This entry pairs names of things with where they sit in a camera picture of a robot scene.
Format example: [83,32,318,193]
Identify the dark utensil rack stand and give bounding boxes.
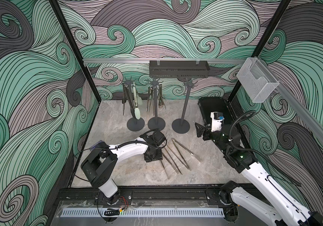
[172,80,195,134]
[122,79,145,131]
[148,79,166,130]

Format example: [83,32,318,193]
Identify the clear metal tongs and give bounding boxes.
[158,83,166,108]

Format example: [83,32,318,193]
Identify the green metal tongs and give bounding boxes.
[132,83,142,120]

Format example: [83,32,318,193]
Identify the black metal tongs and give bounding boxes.
[122,83,135,118]

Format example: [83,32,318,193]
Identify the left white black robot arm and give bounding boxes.
[81,129,167,199]

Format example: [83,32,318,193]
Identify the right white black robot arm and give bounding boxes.
[195,121,323,226]

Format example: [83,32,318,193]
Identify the black tray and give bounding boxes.
[198,97,234,126]

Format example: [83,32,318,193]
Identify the blue card box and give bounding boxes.
[90,140,103,151]

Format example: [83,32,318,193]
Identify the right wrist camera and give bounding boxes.
[210,112,225,132]

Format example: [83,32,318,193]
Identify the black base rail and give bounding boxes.
[56,185,236,207]

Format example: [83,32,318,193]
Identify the black perforated wall shelf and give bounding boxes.
[149,60,210,82]

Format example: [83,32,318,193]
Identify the clear plastic wall bin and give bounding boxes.
[237,57,280,103]

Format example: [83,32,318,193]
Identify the white slotted cable duct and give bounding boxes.
[60,207,225,218]

